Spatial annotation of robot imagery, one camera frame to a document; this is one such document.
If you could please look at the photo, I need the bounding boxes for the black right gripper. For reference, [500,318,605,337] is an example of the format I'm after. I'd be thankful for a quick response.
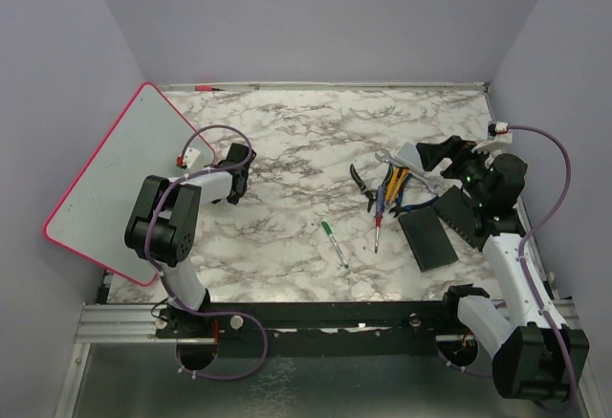
[418,134,498,206]

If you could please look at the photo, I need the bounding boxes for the green whiteboard marker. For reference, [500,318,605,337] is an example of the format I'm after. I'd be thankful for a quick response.
[321,221,349,270]

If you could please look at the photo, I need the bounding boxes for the pink framed whiteboard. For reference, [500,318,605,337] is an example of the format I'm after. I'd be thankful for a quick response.
[43,82,195,286]

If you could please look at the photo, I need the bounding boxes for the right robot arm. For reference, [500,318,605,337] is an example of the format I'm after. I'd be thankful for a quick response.
[416,136,589,405]

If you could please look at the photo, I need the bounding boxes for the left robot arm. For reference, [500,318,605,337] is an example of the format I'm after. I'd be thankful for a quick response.
[124,143,256,337]

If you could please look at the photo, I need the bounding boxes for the silver open-end wrench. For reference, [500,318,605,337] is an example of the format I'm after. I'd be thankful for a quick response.
[374,149,446,195]

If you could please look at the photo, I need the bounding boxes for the yellow black utility knife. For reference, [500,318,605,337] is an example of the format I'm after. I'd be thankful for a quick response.
[385,167,410,203]

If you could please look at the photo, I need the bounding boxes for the grey white router box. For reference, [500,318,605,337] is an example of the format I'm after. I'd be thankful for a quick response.
[396,143,424,171]

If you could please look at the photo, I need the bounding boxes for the black flat box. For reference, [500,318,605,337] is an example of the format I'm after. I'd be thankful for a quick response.
[398,207,458,273]

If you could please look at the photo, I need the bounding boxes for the blue transparent screwdriver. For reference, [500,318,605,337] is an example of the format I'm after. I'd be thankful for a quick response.
[374,185,386,253]

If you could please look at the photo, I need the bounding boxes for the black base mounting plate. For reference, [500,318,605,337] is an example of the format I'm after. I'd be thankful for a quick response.
[156,300,468,358]

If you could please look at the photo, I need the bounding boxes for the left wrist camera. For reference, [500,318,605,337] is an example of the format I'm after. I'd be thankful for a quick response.
[176,147,205,173]

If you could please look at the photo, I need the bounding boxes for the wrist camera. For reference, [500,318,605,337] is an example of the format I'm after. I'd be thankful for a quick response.
[471,121,513,154]
[176,147,205,173]

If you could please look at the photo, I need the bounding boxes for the blue handled pliers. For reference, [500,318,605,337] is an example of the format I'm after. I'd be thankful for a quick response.
[389,174,439,218]

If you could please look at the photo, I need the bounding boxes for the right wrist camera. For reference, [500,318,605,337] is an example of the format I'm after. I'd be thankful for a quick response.
[471,121,513,154]

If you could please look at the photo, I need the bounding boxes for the red marker at wall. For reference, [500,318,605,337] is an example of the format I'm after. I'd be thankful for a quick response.
[194,85,224,92]

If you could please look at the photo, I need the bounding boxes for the black grey handled pliers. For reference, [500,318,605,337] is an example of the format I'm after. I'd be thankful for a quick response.
[349,164,376,212]

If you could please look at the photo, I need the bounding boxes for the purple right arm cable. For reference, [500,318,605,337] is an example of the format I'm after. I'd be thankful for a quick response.
[444,123,579,412]

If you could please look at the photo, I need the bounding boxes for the aluminium frame rail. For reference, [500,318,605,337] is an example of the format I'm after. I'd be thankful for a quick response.
[74,303,166,343]

